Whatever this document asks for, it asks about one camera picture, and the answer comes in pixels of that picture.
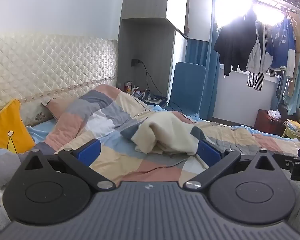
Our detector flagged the cream quilted headboard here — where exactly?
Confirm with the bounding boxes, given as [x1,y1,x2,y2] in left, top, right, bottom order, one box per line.
[0,35,118,117]

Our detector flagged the blue hanging jersey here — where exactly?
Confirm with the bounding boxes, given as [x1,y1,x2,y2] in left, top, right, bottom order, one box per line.
[266,17,297,72]

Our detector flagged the light blue bed sheet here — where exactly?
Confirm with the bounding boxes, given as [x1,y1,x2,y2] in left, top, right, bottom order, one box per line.
[26,119,59,146]

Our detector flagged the beige floral cushion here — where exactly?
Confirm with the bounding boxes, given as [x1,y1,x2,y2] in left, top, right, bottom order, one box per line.
[20,99,54,127]

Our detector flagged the white plastic bag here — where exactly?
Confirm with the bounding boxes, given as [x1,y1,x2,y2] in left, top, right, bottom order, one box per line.
[267,109,282,119]

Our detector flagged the yellow stool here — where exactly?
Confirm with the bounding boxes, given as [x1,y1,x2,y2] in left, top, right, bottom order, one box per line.
[282,127,300,139]

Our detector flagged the beige hanging garment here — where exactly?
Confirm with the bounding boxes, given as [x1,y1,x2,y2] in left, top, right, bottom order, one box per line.
[286,12,300,78]

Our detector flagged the group of small bottles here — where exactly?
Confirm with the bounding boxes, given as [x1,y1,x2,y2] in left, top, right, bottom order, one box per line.
[124,81,140,95]

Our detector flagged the grey wall cabinet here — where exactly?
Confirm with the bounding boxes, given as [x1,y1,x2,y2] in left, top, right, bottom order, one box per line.
[117,0,214,98]

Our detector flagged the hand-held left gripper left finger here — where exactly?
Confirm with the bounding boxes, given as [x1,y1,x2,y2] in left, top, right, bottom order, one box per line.
[24,139,116,191]

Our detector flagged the red-brown box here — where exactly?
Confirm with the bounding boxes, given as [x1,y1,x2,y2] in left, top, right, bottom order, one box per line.
[254,109,287,137]

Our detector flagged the black cable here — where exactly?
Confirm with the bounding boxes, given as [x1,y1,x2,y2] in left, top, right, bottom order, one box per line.
[139,60,190,113]

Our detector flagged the white hanging garment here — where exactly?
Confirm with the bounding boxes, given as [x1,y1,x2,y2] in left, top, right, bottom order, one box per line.
[245,27,274,73]

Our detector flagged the yellow pillow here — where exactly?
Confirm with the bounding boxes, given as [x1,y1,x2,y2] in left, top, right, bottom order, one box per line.
[0,99,36,154]

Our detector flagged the pink pillow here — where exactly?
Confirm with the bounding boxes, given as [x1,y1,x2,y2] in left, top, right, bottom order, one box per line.
[41,97,75,120]

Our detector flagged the striped hanging garment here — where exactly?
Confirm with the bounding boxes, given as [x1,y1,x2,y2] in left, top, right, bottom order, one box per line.
[246,24,277,92]

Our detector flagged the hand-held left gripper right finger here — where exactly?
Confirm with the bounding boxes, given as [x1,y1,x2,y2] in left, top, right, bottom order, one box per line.
[183,140,275,191]

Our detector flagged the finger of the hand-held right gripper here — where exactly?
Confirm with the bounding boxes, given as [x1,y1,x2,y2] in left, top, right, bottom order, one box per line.
[272,149,300,168]

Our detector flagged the stack of books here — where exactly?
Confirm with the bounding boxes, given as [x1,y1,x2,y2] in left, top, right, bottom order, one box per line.
[284,119,300,138]

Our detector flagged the light blue hanging garment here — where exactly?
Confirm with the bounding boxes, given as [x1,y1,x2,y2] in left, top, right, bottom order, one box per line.
[276,17,300,115]

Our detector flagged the blue padded board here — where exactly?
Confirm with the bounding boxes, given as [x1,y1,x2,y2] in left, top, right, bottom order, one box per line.
[168,62,207,117]

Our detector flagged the pastel patchwork quilt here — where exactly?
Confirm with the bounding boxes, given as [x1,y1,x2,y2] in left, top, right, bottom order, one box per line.
[0,84,300,198]

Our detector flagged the blue curtain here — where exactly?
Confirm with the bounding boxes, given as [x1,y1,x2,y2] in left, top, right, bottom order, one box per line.
[185,22,222,120]

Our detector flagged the cluttered nightstand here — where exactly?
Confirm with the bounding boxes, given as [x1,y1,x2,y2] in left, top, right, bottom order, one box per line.
[134,89,168,108]

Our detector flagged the cream sweater with blue stripes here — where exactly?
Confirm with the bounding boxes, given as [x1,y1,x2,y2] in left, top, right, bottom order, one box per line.
[131,111,199,156]

